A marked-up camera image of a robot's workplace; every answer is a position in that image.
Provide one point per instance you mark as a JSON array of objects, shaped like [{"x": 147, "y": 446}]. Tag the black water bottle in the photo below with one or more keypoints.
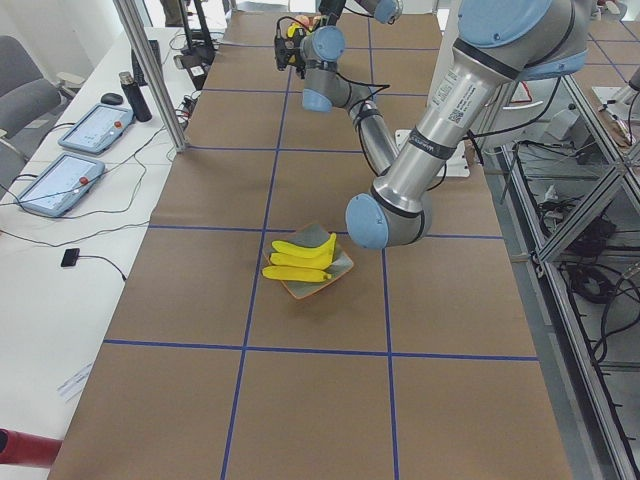
[{"x": 134, "y": 95}]

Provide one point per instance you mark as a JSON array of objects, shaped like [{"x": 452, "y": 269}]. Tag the red cylinder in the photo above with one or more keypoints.
[{"x": 24, "y": 449}]

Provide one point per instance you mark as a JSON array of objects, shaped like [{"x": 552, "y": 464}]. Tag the near blue teach pendant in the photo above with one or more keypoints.
[{"x": 61, "y": 185}]

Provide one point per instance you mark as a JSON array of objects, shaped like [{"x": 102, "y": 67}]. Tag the aluminium frame post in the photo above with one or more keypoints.
[{"x": 135, "y": 31}]

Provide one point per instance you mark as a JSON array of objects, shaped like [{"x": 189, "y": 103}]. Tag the grey office chair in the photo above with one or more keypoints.
[{"x": 31, "y": 105}]

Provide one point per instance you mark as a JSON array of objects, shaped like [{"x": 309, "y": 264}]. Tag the far blue teach pendant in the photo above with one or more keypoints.
[{"x": 98, "y": 129}]

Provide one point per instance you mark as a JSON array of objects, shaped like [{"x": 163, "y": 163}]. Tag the white pedestal base plate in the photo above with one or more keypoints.
[{"x": 457, "y": 165}]

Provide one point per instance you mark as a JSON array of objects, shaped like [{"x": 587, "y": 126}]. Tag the small black box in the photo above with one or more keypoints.
[{"x": 70, "y": 257}]

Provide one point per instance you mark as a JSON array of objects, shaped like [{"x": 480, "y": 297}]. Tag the black computer mouse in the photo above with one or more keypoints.
[{"x": 111, "y": 98}]

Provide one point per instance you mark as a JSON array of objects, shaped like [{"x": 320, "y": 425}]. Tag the grey square plate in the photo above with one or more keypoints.
[{"x": 310, "y": 235}]

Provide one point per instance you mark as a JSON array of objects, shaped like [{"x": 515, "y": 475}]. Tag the wicker fruit basket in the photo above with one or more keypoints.
[{"x": 303, "y": 23}]

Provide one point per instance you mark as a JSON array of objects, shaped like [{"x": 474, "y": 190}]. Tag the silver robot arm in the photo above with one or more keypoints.
[
  {"x": 384, "y": 11},
  {"x": 498, "y": 42}
]

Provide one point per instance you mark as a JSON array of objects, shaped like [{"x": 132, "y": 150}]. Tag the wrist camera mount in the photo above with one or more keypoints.
[{"x": 287, "y": 50}]

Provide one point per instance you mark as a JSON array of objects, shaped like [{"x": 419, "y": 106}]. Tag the yellow banana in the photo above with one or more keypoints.
[
  {"x": 320, "y": 262},
  {"x": 295, "y": 274},
  {"x": 289, "y": 248}
]

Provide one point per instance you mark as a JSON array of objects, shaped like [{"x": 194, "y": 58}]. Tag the blue teach pendant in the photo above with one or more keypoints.
[
  {"x": 61, "y": 185},
  {"x": 98, "y": 129}
]

